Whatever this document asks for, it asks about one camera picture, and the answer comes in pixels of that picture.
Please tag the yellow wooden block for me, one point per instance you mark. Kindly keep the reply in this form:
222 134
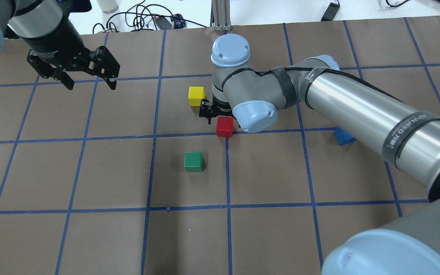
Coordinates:
195 95

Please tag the white cylindrical bottle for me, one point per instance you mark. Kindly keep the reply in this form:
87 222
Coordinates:
108 6

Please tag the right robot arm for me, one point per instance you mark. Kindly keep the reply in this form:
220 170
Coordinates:
404 136

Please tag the blue wooden block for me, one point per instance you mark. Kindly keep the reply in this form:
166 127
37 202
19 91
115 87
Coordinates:
343 137

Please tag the red wooden block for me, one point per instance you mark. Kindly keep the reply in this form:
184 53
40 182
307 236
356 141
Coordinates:
224 127

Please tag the green wooden block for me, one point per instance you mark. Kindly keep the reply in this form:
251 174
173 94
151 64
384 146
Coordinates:
193 162

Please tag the black power adapter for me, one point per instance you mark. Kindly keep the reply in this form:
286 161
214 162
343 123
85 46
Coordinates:
331 11

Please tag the aluminium frame post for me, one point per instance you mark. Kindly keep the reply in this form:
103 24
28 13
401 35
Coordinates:
220 15

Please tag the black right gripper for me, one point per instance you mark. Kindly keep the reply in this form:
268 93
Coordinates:
209 109

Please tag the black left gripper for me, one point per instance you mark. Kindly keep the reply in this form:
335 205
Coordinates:
50 40

